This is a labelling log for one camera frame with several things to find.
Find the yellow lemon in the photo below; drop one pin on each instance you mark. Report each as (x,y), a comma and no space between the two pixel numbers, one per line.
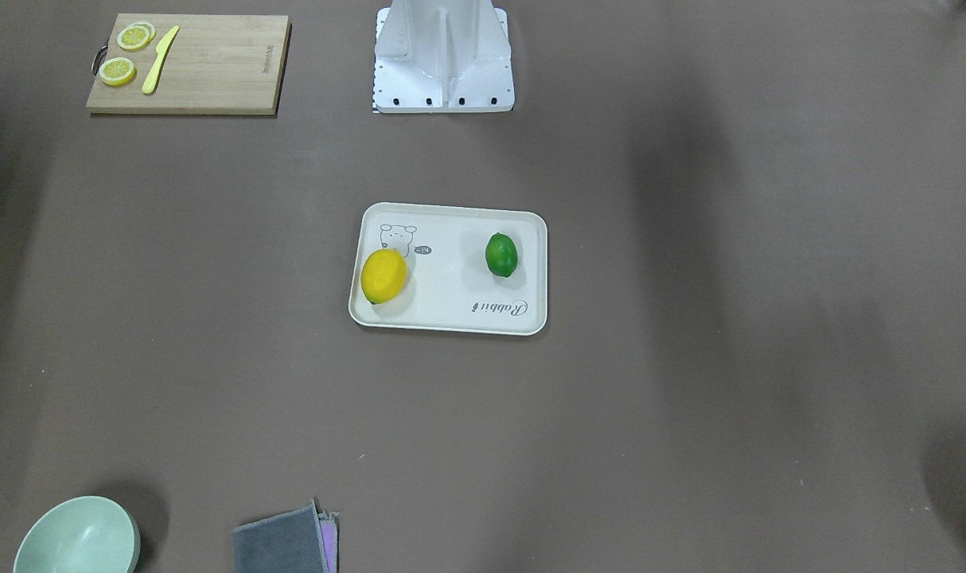
(383,275)

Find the green lime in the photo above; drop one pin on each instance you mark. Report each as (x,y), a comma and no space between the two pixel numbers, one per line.
(501,255)

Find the lemon slice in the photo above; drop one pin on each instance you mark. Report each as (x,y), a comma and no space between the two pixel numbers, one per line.
(117,71)
(136,36)

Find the mint green bowl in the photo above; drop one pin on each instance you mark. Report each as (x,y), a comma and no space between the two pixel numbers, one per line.
(84,534)

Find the wooden cutting board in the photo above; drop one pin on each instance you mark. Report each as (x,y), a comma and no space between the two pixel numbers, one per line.
(218,64)

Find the grey folded cloth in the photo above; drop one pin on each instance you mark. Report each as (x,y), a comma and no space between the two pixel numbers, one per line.
(304,540)

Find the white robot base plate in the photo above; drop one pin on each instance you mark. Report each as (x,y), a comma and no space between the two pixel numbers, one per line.
(451,57)

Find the white rabbit tray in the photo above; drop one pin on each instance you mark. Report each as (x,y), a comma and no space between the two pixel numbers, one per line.
(449,286)

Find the yellow plastic knife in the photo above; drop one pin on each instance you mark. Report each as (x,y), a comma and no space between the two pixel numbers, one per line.
(162,47)

